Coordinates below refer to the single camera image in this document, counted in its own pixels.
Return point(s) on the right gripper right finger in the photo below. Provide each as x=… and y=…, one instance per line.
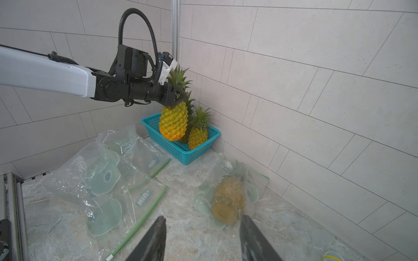
x=254, y=245

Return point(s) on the clear zip-top bag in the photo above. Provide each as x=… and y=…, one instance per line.
x=255, y=186
x=127, y=143
x=114, y=196

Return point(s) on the teal plastic basket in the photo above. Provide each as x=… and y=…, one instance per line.
x=178, y=150

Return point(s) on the pink toy microphone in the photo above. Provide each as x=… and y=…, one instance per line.
x=332, y=256

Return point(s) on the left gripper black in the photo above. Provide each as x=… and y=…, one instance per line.
x=166, y=94

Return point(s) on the pineapple yellow orange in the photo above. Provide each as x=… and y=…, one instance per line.
x=199, y=131

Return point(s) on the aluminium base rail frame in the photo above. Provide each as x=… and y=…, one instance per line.
x=14, y=245

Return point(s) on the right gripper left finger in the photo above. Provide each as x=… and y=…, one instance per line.
x=152, y=245

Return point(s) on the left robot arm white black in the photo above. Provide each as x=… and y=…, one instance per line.
x=51, y=72

